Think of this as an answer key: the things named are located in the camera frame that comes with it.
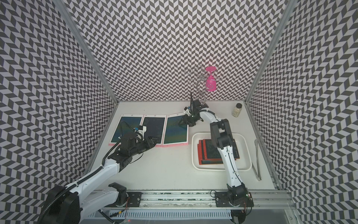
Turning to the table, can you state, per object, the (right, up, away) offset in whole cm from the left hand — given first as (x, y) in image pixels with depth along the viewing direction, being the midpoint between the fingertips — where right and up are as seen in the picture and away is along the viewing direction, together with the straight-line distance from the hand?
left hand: (158, 140), depth 81 cm
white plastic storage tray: (+53, -2, +7) cm, 54 cm away
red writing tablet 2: (+26, -14, +5) cm, 30 cm away
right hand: (+13, +7, +20) cm, 25 cm away
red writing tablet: (+33, -10, +7) cm, 35 cm away
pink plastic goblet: (+34, +38, +18) cm, 55 cm away
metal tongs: (+59, -22, -1) cm, 63 cm away
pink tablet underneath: (+8, +1, +14) cm, 17 cm away
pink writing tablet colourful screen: (-29, +8, +24) cm, 38 cm away
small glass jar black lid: (+55, +18, +23) cm, 62 cm away
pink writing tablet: (-7, +6, +23) cm, 24 cm away
